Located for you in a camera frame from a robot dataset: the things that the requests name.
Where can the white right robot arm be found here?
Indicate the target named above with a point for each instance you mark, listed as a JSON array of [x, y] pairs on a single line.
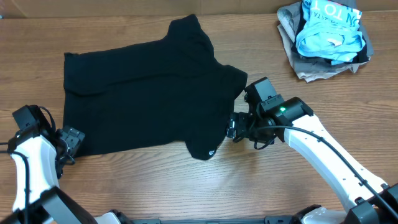
[[365, 197]]

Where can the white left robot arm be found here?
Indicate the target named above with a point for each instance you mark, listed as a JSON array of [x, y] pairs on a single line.
[[40, 152]]

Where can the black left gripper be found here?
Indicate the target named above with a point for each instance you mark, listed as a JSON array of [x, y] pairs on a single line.
[[73, 137]]

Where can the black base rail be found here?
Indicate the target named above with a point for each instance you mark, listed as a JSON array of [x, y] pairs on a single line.
[[211, 221]]

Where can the light blue printed t-shirt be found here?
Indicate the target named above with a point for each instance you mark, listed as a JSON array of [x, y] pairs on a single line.
[[329, 31]]

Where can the grey folded garment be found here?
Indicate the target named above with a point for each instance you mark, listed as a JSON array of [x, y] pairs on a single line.
[[310, 69]]

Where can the black t-shirt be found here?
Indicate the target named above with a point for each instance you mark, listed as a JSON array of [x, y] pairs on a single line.
[[151, 94]]

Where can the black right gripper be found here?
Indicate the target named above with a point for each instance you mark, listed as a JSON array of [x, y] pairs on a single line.
[[234, 125]]

